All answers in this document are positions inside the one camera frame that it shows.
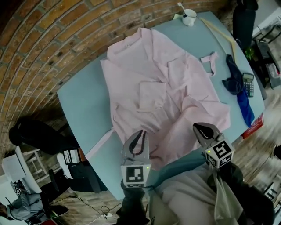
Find black floor cable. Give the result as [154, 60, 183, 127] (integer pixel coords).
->
[50, 194, 123, 217]

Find wooden clothes hanger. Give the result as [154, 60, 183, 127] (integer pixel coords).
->
[199, 17, 239, 63]

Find green plant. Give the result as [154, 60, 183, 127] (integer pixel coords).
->
[245, 47, 255, 60]

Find white shelf unit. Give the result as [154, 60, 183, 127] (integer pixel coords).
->
[0, 146, 48, 194]

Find person's right forearm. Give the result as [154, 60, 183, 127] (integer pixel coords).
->
[219, 162, 276, 225]

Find person's left forearm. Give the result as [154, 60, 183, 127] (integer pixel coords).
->
[116, 182, 150, 225]

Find dark navy cloth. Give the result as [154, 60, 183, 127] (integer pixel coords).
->
[222, 54, 244, 95]

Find black calculator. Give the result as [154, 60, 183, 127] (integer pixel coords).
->
[241, 72, 255, 98]

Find black metal frame rack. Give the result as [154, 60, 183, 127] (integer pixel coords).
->
[252, 24, 281, 90]

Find person's beige smock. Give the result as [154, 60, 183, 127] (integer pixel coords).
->
[149, 162, 244, 225]

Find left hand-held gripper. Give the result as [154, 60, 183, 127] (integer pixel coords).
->
[120, 129, 151, 189]

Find white toothbrush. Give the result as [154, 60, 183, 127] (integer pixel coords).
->
[177, 2, 187, 17]

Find black office chair with boxes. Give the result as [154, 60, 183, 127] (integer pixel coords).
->
[8, 117, 108, 194]

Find red box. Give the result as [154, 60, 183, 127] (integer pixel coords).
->
[241, 112, 264, 139]

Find white enamel mug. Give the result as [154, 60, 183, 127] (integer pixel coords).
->
[182, 8, 198, 27]

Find white and black boxes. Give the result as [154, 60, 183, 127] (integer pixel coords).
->
[56, 148, 85, 178]

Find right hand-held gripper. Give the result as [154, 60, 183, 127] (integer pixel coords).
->
[192, 122, 235, 169]

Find pink robe garment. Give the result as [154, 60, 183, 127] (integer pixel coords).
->
[84, 27, 231, 171]

